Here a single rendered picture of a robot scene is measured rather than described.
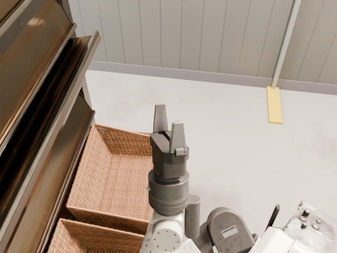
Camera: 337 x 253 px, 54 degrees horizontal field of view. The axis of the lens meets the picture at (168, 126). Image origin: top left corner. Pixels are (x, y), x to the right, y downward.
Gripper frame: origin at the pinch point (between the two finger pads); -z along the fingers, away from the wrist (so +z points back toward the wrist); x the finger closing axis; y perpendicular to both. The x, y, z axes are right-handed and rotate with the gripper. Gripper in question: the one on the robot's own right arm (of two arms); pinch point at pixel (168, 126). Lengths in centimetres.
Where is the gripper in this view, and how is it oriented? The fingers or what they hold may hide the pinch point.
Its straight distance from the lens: 65.6
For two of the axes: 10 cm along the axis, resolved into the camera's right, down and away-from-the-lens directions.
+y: -9.5, 1.2, -3.0
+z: 0.0, 9.3, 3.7
